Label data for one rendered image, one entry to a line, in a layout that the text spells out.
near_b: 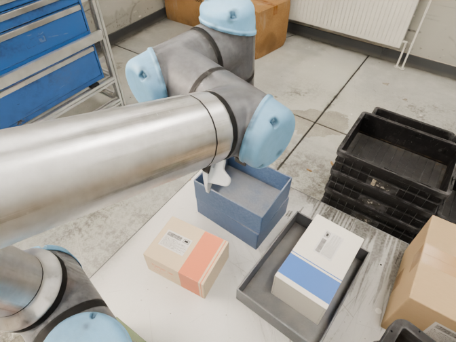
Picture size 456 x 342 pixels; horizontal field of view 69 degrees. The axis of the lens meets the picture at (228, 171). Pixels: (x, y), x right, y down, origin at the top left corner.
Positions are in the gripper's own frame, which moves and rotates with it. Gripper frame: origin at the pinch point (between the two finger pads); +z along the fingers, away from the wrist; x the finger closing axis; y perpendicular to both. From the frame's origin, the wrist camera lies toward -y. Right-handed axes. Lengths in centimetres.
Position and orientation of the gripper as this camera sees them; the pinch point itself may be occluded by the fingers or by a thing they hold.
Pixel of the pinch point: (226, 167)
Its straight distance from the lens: 71.7
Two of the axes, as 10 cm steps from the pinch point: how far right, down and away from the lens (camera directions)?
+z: 0.4, 6.3, 7.7
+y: 8.1, 4.3, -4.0
